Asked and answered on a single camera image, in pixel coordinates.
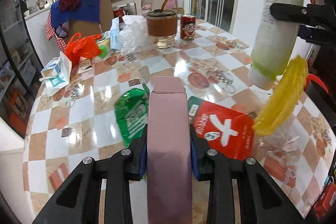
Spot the red plastic stool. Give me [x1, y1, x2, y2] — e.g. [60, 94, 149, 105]
[307, 73, 328, 93]

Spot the glass cup with brown sleeve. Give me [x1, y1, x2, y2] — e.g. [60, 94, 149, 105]
[146, 0, 179, 49]

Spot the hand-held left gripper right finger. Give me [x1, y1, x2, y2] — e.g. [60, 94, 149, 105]
[189, 124, 306, 224]

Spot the red checked cloth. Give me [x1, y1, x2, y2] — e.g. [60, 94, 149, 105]
[47, 10, 67, 50]

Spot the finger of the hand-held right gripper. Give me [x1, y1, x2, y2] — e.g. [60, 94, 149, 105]
[297, 25, 336, 45]
[270, 3, 336, 27]

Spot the blue cloth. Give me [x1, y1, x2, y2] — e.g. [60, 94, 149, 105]
[50, 0, 101, 29]

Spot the dark red fabric flower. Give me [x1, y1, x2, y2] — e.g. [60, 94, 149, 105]
[59, 0, 80, 11]

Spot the red cartoon drink can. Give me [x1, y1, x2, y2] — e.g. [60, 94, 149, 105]
[180, 14, 197, 41]

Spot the brown chair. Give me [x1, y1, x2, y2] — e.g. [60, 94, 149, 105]
[50, 0, 112, 52]

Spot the checkered floral tablecloth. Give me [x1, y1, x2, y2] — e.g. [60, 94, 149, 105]
[22, 19, 336, 224]

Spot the small printed carton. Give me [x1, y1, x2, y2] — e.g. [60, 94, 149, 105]
[77, 59, 93, 75]

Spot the yellow plastic packet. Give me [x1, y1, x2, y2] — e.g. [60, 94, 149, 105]
[252, 55, 309, 136]

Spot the red snack packet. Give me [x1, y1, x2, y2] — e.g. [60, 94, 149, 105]
[188, 96, 255, 161]

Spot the white paper bag teal print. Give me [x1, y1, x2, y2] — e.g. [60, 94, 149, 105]
[41, 51, 72, 89]

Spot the red paper bag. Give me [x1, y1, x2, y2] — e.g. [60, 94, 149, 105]
[314, 182, 336, 219]

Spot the clear plastic bag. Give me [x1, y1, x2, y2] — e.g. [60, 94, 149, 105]
[119, 15, 150, 55]

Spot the green snack packet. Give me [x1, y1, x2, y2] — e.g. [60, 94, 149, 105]
[114, 88, 150, 147]

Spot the orange plastic bag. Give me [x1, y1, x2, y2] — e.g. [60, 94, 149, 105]
[65, 33, 103, 63]

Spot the clear wrapper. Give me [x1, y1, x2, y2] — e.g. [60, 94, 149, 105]
[256, 122, 300, 156]

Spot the pink cardboard box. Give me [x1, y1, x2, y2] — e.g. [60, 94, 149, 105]
[137, 65, 193, 224]

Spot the white bottle with green end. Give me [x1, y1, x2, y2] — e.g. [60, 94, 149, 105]
[248, 0, 305, 90]

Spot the glass display cabinet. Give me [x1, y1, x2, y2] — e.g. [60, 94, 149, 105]
[0, 0, 44, 135]

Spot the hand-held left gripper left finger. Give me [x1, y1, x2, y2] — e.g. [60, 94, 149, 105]
[33, 123, 149, 224]

